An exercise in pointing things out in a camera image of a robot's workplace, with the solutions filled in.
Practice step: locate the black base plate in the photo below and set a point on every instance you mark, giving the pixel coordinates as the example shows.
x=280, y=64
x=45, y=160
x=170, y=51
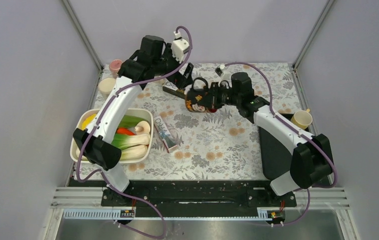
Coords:
x=199, y=199

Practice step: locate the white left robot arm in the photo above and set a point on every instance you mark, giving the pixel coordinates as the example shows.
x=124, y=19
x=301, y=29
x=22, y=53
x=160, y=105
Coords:
x=154, y=60

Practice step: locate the green white bok choy toy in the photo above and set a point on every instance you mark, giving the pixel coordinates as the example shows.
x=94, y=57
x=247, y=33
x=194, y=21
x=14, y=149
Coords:
x=123, y=141

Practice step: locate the white silver toothpaste box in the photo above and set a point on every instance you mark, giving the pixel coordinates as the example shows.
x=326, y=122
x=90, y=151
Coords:
x=164, y=134

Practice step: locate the red pepper toy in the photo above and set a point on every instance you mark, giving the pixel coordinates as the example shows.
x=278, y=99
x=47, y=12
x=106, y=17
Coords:
x=124, y=131

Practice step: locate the plain yellow mug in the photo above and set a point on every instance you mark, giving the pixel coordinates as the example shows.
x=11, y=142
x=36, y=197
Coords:
x=302, y=119

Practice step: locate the floral tablecloth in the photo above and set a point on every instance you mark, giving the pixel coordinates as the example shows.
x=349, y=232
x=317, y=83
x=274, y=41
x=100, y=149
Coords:
x=211, y=146

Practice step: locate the beige mushroom toy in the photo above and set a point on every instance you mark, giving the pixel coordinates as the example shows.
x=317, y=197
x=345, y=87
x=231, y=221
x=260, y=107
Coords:
x=143, y=127

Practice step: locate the pink patterned mug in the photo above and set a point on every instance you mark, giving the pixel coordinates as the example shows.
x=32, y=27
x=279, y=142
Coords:
x=114, y=67

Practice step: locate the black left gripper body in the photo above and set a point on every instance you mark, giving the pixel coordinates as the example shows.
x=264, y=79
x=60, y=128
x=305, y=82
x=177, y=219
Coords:
x=168, y=63

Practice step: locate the green leafy vegetable toy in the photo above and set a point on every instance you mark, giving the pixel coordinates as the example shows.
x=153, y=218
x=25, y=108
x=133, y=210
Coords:
x=130, y=121

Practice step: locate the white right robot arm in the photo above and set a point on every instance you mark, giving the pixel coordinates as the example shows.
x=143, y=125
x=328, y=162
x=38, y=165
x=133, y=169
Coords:
x=247, y=103

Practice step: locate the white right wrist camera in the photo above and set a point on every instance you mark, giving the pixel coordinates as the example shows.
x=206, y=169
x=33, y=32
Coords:
x=220, y=70

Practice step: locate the black orange floral mug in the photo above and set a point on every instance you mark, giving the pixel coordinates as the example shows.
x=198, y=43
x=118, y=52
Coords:
x=194, y=95

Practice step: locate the white bok choy toy lower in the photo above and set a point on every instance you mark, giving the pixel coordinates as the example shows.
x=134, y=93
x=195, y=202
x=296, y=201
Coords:
x=134, y=152

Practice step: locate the black silver toothpaste box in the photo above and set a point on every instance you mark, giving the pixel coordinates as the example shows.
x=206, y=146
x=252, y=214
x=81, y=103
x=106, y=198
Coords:
x=170, y=88

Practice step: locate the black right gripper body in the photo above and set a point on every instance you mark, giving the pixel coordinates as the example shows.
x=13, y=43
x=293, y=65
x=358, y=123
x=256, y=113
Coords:
x=221, y=96

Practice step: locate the black tray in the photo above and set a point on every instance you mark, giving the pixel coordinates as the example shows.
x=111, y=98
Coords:
x=275, y=149

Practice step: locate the yellow napa cabbage toy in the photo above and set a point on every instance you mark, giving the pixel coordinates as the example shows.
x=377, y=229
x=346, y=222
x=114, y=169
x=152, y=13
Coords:
x=87, y=121

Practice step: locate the cream cat pattern mug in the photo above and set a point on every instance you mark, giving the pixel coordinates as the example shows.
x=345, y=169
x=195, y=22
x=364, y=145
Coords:
x=106, y=86

